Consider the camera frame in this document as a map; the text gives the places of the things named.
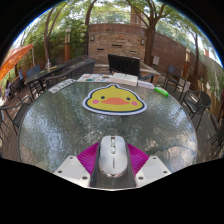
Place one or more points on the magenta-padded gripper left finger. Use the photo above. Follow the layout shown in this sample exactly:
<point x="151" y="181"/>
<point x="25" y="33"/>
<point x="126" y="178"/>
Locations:
<point x="71" y="168"/>

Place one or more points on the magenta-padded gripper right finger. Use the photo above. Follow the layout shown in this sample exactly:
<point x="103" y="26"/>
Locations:
<point x="151" y="168"/>

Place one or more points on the white computer mouse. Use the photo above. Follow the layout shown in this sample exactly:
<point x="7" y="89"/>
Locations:
<point x="113" y="156"/>

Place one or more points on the yellow duck mouse pad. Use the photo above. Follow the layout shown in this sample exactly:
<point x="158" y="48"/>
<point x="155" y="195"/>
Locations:
<point x="113" y="100"/>

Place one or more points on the dark metal mesh chair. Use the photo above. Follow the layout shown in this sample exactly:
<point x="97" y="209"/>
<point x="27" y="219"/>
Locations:
<point x="20" y="113"/>

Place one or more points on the green oblong object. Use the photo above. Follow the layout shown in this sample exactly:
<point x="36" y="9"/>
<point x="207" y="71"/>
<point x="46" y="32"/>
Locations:
<point x="161" y="91"/>

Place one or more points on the white lettered label plate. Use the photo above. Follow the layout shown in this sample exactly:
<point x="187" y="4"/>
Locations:
<point x="62" y="86"/>

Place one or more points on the small white and blue box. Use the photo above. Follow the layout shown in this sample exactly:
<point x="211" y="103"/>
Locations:
<point x="146" y="84"/>

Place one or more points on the dark round-backed patio chair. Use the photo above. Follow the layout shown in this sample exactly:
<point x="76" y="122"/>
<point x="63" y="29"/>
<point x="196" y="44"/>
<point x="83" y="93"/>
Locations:
<point x="201" y="100"/>

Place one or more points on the dark woven armchair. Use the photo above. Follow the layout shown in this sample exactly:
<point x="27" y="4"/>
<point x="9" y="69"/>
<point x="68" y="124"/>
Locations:
<point x="76" y="71"/>
<point x="75" y="61"/>

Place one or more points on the dark outdoor side table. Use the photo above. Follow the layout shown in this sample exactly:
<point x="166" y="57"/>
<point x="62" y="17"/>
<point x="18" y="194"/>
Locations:
<point x="41" y="75"/>

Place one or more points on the blue-backed folding chair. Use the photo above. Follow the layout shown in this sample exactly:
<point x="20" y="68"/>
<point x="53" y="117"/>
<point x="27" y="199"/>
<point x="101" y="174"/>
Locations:
<point x="174" y="71"/>

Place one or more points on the black slatted chair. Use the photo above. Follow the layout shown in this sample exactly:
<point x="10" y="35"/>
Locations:
<point x="124" y="65"/>

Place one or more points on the orange parasol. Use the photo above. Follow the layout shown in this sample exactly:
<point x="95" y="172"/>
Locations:
<point x="13" y="60"/>

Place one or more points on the forked trunk tree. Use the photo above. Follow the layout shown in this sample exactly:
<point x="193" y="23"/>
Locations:
<point x="149" y="40"/>

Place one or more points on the grey wall utility box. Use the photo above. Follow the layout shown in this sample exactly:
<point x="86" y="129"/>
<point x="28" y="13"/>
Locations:
<point x="155" y="60"/>

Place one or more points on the wooden lantern post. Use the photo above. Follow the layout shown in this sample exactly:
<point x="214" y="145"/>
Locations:
<point x="67" y="45"/>
<point x="185" y="65"/>

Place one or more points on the wall lamp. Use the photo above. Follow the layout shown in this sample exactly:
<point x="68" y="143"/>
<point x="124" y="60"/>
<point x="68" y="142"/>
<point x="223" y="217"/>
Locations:
<point x="92" y="37"/>
<point x="142" y="41"/>

